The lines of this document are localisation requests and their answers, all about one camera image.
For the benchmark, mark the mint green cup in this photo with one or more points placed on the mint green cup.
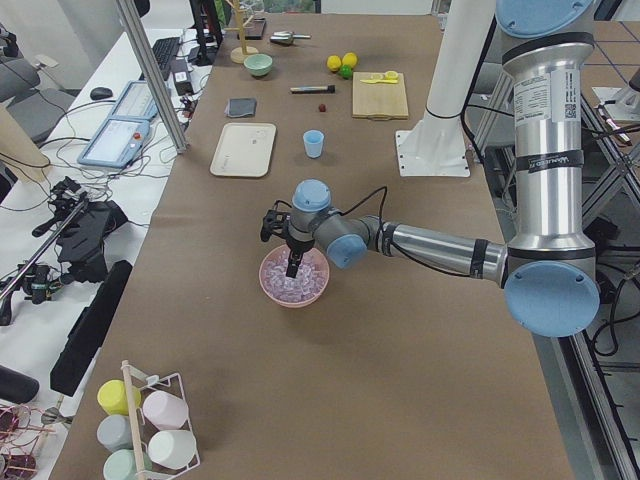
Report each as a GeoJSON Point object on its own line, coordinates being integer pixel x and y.
{"type": "Point", "coordinates": [120, 465]}

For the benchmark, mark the white wire cup rack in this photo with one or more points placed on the white wire cup rack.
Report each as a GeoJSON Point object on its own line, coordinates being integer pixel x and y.
{"type": "Point", "coordinates": [139, 385]}

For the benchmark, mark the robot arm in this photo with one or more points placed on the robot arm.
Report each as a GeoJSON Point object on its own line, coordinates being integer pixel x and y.
{"type": "Point", "coordinates": [547, 270]}

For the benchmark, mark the pink cup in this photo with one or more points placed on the pink cup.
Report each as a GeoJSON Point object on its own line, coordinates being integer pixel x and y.
{"type": "Point", "coordinates": [165, 411]}

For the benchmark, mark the steel muddler black tip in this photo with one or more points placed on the steel muddler black tip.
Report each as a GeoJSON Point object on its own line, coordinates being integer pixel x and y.
{"type": "Point", "coordinates": [317, 89]}

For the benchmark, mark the mint green bowl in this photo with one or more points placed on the mint green bowl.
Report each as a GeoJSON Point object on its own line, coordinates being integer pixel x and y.
{"type": "Point", "coordinates": [258, 65]}

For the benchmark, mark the black bar speaker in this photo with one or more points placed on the black bar speaker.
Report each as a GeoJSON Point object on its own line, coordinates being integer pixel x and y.
{"type": "Point", "coordinates": [88, 333]}

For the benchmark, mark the light blue plastic cup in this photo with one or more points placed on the light blue plastic cup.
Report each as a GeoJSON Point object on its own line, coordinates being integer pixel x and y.
{"type": "Point", "coordinates": [313, 141]}

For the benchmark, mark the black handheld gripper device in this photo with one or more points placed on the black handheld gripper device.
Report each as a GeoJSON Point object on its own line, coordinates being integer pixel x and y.
{"type": "Point", "coordinates": [79, 226]}

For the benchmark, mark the grey cup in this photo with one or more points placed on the grey cup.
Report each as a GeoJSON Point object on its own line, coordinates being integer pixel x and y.
{"type": "Point", "coordinates": [114, 433]}

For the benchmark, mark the black computer mouse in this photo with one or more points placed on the black computer mouse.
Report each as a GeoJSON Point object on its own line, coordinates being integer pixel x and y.
{"type": "Point", "coordinates": [100, 93]}

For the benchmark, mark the grey folded cloth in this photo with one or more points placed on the grey folded cloth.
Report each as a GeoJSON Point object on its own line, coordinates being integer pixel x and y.
{"type": "Point", "coordinates": [241, 107]}

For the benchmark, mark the white cup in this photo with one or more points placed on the white cup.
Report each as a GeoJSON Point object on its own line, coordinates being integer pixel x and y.
{"type": "Point", "coordinates": [173, 449]}

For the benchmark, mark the yellow cup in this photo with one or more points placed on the yellow cup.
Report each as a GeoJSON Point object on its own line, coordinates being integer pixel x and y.
{"type": "Point", "coordinates": [112, 397]}

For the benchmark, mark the cream rabbit tray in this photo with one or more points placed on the cream rabbit tray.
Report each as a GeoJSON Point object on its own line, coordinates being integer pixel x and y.
{"type": "Point", "coordinates": [244, 150]}

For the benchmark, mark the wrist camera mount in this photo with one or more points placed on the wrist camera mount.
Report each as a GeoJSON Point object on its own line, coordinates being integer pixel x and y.
{"type": "Point", "coordinates": [275, 221]}

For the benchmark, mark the yellow lemon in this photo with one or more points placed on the yellow lemon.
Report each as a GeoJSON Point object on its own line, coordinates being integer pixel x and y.
{"type": "Point", "coordinates": [333, 63]}
{"type": "Point", "coordinates": [350, 59]}

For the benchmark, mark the wooden cutting board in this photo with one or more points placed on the wooden cutting board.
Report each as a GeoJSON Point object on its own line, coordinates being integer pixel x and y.
{"type": "Point", "coordinates": [381, 101]}

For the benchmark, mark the black power adapter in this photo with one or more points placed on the black power adapter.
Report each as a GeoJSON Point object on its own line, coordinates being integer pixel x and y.
{"type": "Point", "coordinates": [181, 77]}

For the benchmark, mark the pink bowl of ice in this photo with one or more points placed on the pink bowl of ice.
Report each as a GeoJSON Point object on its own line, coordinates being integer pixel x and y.
{"type": "Point", "coordinates": [307, 286]}

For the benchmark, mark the green lime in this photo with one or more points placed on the green lime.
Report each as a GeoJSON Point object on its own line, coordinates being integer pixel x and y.
{"type": "Point", "coordinates": [346, 72]}

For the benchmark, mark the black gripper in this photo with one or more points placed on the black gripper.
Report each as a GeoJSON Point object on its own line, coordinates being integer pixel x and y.
{"type": "Point", "coordinates": [300, 244]}

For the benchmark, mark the teach pendant tablet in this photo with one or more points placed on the teach pendant tablet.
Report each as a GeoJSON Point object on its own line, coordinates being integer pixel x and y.
{"type": "Point", "coordinates": [135, 101]}
{"type": "Point", "coordinates": [116, 143]}

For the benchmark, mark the wooden cup tree stand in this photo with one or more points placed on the wooden cup tree stand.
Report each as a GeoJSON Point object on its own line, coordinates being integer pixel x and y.
{"type": "Point", "coordinates": [242, 18]}

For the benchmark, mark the steel ice scoop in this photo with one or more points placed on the steel ice scoop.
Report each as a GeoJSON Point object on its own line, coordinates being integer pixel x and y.
{"type": "Point", "coordinates": [287, 38]}

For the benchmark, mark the aluminium frame post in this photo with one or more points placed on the aluminium frame post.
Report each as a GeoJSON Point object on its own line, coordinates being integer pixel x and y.
{"type": "Point", "coordinates": [142, 49]}

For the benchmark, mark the black keyboard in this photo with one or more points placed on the black keyboard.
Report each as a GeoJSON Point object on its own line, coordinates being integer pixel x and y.
{"type": "Point", "coordinates": [165, 51]}

